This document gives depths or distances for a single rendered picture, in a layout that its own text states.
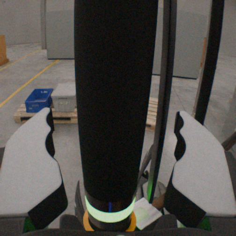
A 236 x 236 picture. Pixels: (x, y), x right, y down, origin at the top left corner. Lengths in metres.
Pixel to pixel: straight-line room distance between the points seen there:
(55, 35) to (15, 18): 7.26
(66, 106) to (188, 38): 4.00
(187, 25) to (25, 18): 10.89
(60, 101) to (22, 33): 11.36
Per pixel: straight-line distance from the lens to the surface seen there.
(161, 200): 0.21
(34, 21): 13.73
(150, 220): 0.20
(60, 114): 3.27
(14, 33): 14.63
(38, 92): 3.93
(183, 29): 5.79
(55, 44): 7.73
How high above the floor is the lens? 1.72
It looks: 30 degrees down
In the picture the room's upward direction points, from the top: 3 degrees clockwise
